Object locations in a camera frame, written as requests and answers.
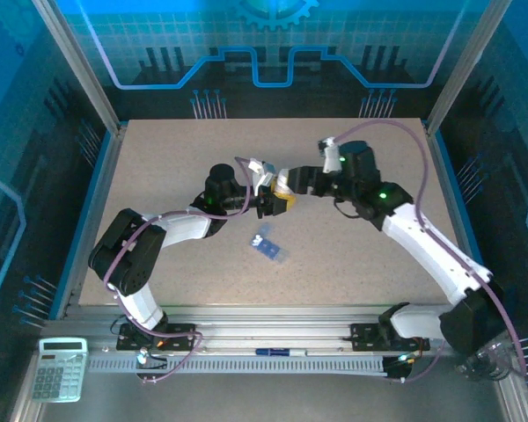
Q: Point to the blue plastic block piece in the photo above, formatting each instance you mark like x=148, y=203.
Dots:
x=270, y=249

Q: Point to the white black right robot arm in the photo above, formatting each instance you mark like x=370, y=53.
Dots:
x=422, y=246

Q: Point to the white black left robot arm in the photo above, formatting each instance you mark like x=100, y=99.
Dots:
x=185, y=228

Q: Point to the white pills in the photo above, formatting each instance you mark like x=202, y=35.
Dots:
x=256, y=239

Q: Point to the blue white marker pen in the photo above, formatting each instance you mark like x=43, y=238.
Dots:
x=279, y=352

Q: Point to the clear plastic cup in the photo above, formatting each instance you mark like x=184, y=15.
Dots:
x=484, y=365

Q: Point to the white desk calculator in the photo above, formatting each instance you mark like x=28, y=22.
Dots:
x=59, y=373

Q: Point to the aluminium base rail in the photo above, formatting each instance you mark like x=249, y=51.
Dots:
x=268, y=323

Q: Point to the aluminium frame post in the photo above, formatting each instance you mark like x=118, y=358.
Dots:
x=462, y=66
x=81, y=70

